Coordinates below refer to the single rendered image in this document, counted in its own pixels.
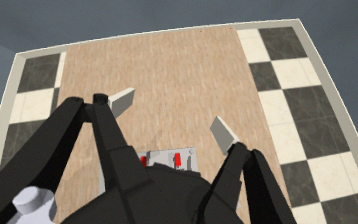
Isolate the grey fixture plate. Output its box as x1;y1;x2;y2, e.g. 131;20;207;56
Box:
98;147;198;196

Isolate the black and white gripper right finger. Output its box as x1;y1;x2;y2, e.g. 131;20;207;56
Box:
196;116;297;224

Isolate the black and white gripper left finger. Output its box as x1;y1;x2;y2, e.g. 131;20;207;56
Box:
0;87;170;224

